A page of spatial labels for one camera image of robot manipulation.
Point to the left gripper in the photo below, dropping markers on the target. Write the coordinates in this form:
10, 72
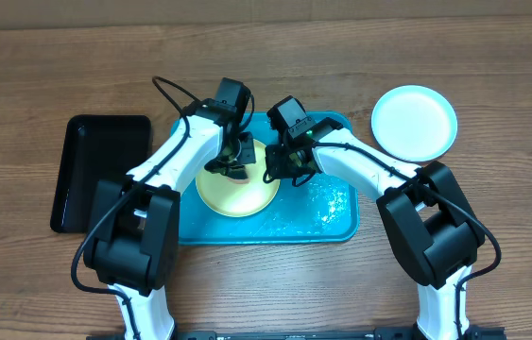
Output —
246, 155

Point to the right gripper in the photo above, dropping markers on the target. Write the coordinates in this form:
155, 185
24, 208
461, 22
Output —
279, 171

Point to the red and green sponge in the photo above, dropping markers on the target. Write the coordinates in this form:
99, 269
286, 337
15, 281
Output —
239, 179

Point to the green rimmed plate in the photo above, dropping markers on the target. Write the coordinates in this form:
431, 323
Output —
238, 197

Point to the light blue plate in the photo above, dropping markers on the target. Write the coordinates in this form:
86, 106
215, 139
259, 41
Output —
414, 123

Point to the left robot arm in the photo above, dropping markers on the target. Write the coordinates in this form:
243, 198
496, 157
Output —
131, 245

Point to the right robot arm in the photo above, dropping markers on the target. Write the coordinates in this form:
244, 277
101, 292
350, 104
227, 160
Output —
429, 223

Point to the teal plastic serving tray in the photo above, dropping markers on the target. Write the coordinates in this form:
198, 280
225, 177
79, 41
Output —
325, 209

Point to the black rectangular tray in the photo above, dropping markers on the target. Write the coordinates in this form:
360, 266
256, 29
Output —
95, 147

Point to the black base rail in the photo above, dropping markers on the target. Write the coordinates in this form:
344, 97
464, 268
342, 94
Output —
382, 333

